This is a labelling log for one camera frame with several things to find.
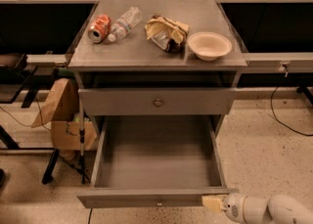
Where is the grey drawer cabinet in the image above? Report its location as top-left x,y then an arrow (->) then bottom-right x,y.
69,0 -> 246,130

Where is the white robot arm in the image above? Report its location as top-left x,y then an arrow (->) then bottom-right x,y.
201,193 -> 313,224

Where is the crushed orange soda can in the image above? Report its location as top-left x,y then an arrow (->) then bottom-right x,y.
88,14 -> 111,43

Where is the brown cardboard box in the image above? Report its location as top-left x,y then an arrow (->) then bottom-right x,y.
30,78 -> 99,152

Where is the crumpled yellow chip bag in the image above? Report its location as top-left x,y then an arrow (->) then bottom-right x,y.
145,15 -> 190,53

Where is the white paper bowl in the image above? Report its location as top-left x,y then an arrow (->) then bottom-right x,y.
187,32 -> 232,61

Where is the clear plastic water bottle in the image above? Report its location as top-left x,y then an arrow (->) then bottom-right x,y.
108,7 -> 142,42

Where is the grey drawer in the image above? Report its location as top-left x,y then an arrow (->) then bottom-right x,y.
77,115 -> 234,208
78,88 -> 237,115

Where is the silver black tripod pole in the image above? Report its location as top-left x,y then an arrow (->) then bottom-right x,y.
79,99 -> 86,184

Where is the black floor cable right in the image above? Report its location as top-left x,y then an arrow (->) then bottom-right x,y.
269,85 -> 313,137

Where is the black stand left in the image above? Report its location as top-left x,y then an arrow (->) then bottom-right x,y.
0,53 -> 59,185

